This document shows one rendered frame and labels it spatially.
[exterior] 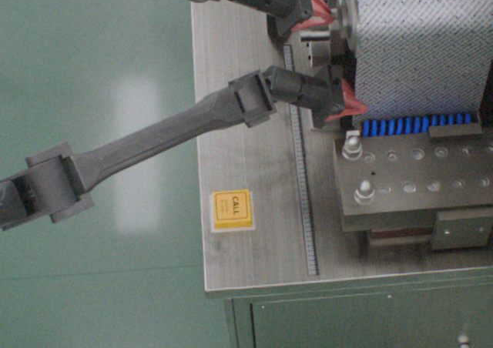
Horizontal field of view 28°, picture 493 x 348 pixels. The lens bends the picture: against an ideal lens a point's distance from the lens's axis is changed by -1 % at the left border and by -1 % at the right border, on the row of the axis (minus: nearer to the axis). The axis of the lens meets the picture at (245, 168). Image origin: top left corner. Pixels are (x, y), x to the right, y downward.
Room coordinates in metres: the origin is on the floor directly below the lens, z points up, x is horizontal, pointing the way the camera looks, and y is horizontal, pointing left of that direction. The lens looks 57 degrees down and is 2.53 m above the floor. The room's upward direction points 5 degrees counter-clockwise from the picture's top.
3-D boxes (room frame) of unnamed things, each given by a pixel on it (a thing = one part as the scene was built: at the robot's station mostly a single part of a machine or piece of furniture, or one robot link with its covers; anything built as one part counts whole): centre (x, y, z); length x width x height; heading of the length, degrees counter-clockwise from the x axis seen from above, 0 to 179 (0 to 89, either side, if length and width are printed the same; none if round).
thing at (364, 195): (0.89, -0.20, 1.05); 0.04 x 0.04 x 0.04
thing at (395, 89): (1.05, -0.32, 1.11); 0.23 x 0.01 x 0.18; 90
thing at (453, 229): (0.84, -0.38, 0.97); 0.10 x 0.03 x 0.11; 90
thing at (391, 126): (1.03, -0.32, 1.03); 0.21 x 0.04 x 0.03; 90
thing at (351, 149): (0.98, -0.19, 1.05); 0.04 x 0.04 x 0.04
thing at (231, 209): (0.95, 0.03, 0.91); 0.07 x 0.07 x 0.02; 0
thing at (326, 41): (1.15, -0.16, 1.05); 0.06 x 0.05 x 0.31; 90
